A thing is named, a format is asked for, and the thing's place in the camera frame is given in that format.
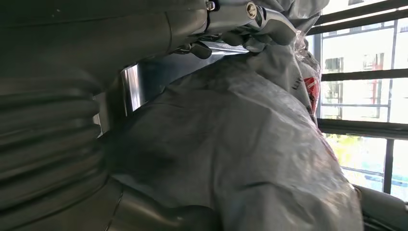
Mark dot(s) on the dark window frame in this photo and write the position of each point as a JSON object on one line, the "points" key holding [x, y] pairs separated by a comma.
{"points": [[360, 127]]}

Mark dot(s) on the large grey plastic mail package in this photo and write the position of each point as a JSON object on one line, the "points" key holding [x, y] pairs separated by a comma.
{"points": [[242, 140]]}

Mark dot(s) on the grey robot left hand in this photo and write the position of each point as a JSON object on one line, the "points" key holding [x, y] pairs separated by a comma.
{"points": [[95, 28]]}

